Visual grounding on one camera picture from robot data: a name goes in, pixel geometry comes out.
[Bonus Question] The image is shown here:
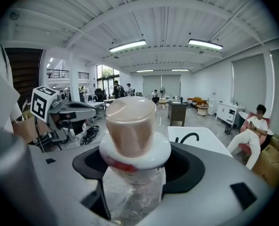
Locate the large cardboard box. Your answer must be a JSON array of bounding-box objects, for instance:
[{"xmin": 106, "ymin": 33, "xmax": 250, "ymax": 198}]
[{"xmin": 251, "ymin": 144, "xmax": 279, "ymax": 188}]

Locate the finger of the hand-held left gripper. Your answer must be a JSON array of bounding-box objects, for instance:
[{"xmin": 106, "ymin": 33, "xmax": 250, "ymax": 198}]
[{"xmin": 59, "ymin": 101, "xmax": 98, "ymax": 122}]

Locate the dark freestanding tub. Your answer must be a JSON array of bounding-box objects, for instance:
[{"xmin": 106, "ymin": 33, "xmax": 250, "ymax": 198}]
[{"xmin": 238, "ymin": 111, "xmax": 248, "ymax": 127}]

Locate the brown wooden staircase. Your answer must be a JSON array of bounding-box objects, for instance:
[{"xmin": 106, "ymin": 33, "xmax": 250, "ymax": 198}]
[{"xmin": 4, "ymin": 48, "xmax": 44, "ymax": 105}]

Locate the round coffee table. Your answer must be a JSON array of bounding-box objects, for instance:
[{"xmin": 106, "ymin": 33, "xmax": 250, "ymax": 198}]
[{"xmin": 197, "ymin": 104, "xmax": 209, "ymax": 116}]

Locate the white water dispenser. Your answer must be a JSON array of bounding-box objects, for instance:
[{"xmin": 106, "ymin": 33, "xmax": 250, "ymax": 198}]
[{"xmin": 207, "ymin": 97, "xmax": 216, "ymax": 116}]

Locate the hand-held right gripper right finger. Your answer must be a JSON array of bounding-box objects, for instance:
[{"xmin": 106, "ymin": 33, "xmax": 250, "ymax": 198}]
[{"xmin": 134, "ymin": 141, "xmax": 276, "ymax": 226}]

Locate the person's left forearm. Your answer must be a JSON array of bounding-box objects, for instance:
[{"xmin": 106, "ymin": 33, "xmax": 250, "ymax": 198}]
[{"xmin": 11, "ymin": 116, "xmax": 41, "ymax": 144}]

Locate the black floor bag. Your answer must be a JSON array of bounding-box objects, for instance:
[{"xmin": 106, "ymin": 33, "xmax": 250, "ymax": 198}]
[{"xmin": 80, "ymin": 125, "xmax": 100, "ymax": 146}]

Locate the white bottle with beige cap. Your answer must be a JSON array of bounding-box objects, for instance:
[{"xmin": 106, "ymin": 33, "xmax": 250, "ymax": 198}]
[{"xmin": 98, "ymin": 96, "xmax": 172, "ymax": 221}]

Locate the dark wooden desk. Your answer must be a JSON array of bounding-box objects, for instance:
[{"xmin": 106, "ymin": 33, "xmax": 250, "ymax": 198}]
[{"xmin": 167, "ymin": 100, "xmax": 188, "ymax": 127}]

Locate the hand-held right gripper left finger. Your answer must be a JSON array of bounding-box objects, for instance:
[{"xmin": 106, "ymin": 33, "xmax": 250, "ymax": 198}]
[{"xmin": 27, "ymin": 145, "xmax": 118, "ymax": 226}]

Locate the black office chair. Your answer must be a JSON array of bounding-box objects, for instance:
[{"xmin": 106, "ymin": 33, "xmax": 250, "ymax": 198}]
[{"xmin": 94, "ymin": 88, "xmax": 107, "ymax": 102}]

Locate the white cabinet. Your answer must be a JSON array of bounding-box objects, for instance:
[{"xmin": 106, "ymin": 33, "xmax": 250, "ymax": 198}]
[{"xmin": 215, "ymin": 102, "xmax": 245, "ymax": 129}]

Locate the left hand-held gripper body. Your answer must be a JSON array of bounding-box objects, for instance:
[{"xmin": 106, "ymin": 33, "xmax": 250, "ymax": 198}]
[{"xmin": 30, "ymin": 85, "xmax": 85, "ymax": 143}]

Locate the black balcony railing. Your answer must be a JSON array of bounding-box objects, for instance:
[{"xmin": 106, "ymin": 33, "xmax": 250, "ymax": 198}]
[{"xmin": 47, "ymin": 69, "xmax": 90, "ymax": 80}]

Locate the pink armchair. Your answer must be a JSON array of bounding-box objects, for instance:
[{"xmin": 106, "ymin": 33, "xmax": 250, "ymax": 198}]
[{"xmin": 238, "ymin": 113, "xmax": 272, "ymax": 155}]

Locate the orange sofa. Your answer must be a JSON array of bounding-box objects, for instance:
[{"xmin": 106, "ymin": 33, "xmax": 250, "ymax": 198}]
[{"xmin": 187, "ymin": 97, "xmax": 208, "ymax": 108}]

